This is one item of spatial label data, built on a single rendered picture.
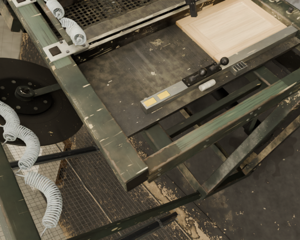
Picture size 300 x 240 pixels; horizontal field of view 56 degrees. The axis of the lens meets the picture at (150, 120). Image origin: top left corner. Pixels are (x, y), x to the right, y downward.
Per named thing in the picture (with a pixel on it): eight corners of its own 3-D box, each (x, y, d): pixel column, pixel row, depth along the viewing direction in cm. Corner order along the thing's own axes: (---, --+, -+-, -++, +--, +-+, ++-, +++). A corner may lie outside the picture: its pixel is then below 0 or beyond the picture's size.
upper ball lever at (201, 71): (196, 81, 129) (210, 73, 116) (189, 85, 128) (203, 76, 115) (192, 74, 129) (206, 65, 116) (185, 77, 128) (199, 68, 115)
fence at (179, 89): (295, 35, 152) (298, 30, 148) (146, 114, 122) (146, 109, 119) (287, 30, 154) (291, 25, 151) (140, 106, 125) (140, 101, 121)
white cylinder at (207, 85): (202, 92, 129) (215, 85, 132) (203, 88, 127) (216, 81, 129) (197, 88, 131) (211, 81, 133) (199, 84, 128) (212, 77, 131)
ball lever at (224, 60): (216, 71, 133) (232, 62, 120) (210, 74, 132) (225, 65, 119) (212, 64, 133) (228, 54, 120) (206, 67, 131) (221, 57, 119)
